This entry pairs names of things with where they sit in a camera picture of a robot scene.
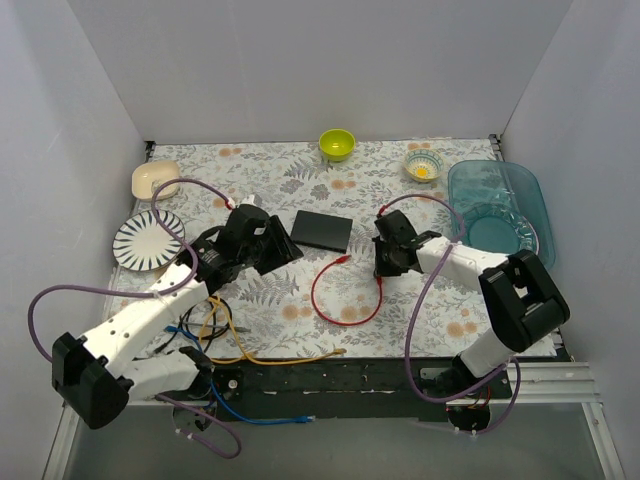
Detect red ethernet cable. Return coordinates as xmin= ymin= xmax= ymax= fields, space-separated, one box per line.
xmin=310 ymin=254 xmax=385 ymax=327

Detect dark grey network switch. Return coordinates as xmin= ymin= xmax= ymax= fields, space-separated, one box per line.
xmin=290 ymin=210 xmax=353 ymax=254

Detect yellow ethernet cable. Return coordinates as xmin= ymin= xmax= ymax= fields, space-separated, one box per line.
xmin=198 ymin=294 xmax=347 ymax=366
xmin=198 ymin=292 xmax=236 ymax=351

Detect blue ethernet cable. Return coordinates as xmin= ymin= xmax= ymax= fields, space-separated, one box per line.
xmin=164 ymin=324 xmax=316 ymax=426

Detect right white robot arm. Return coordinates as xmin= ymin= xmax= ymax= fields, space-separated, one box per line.
xmin=374 ymin=211 xmax=570 ymax=398

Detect floral patterned table mat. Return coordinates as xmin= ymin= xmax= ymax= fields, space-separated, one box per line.
xmin=97 ymin=138 xmax=561 ymax=360

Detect blue striped white plate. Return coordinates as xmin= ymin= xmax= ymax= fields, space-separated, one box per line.
xmin=112 ymin=210 xmax=185 ymax=272

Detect patterned yellow centre bowl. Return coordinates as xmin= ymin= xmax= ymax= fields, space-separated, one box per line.
xmin=403 ymin=148 xmax=445 ymax=183

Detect teal glass plate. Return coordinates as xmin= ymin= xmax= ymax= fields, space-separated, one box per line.
xmin=462 ymin=203 xmax=539 ymax=254

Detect cream square dish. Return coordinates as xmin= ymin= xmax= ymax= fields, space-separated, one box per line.
xmin=131 ymin=160 xmax=181 ymax=202

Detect teal plastic tray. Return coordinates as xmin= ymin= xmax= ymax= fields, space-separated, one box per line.
xmin=448 ymin=160 xmax=556 ymax=268

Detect lime green bowl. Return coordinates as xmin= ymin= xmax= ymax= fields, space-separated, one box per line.
xmin=318 ymin=128 xmax=356 ymax=162

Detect white bowl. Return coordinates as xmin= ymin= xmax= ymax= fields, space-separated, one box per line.
xmin=536 ymin=335 xmax=556 ymax=356

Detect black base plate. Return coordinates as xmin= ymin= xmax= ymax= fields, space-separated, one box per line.
xmin=155 ymin=359 xmax=514 ymax=422

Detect aluminium frame rail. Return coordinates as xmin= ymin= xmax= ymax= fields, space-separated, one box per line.
xmin=44 ymin=363 xmax=624 ymax=479

